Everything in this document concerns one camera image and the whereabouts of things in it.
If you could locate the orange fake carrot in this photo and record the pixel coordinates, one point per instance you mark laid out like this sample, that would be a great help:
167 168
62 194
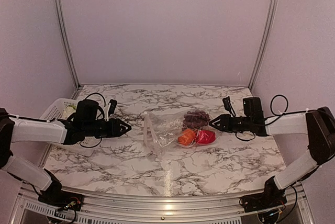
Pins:
187 137

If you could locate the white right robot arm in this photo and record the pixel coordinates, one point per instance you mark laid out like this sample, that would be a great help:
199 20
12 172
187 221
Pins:
316 124

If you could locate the clear zip top bag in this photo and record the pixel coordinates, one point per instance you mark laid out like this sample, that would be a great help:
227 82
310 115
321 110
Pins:
160 132

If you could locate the aluminium front rail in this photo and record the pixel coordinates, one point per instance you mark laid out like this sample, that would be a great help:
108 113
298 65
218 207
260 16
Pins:
114 208

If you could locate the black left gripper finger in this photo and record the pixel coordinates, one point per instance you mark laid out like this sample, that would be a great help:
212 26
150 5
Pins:
123 131
124 125

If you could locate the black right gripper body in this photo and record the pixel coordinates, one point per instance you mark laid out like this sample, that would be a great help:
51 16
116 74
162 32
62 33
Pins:
234 127

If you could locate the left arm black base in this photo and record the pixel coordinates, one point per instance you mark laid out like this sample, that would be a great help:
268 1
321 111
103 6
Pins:
54 195

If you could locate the red fake pepper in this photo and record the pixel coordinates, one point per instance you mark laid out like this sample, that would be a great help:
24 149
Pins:
205 137

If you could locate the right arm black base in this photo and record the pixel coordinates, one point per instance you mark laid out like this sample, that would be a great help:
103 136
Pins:
269 198

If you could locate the left aluminium corner post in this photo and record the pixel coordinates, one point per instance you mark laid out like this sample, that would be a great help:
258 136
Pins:
66 44

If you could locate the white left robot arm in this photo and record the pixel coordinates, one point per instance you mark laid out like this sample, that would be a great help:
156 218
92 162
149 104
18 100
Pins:
89 120

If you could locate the right aluminium corner post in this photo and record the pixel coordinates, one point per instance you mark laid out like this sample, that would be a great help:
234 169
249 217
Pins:
270 17

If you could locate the purple fake grapes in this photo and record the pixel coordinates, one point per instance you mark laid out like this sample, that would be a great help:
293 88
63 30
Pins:
195 119

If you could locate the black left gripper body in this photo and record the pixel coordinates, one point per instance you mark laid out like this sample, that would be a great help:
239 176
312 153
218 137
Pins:
111 132

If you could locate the aluminium corner post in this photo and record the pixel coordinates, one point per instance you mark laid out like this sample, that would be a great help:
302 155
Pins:
270 17
66 44

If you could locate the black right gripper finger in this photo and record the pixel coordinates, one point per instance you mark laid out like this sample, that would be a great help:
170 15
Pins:
216 126
217 120

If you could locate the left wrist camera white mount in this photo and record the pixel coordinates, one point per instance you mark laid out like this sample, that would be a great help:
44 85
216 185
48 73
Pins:
109 109

